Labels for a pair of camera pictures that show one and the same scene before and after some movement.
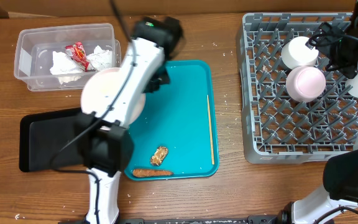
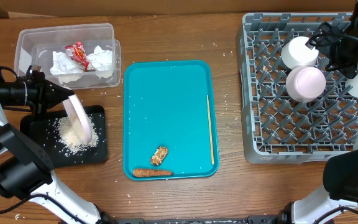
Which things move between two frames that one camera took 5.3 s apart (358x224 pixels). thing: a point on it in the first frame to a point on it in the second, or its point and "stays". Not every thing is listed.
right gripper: [325, 45] stays
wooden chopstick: [211, 130] stays
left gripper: [164, 79] to [45, 96]
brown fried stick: [150, 173] stays
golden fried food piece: [160, 153] stays
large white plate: [99, 92] to [78, 120]
